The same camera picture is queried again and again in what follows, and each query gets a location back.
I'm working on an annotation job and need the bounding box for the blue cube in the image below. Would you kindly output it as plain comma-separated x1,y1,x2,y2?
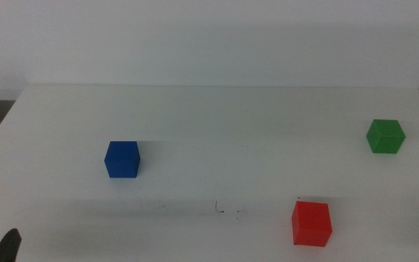
103,140,141,179

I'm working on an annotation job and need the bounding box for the red cube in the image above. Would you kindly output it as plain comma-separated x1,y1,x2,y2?
291,200,333,247

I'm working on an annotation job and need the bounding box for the green cube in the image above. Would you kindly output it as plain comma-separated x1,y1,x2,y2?
365,119,407,154

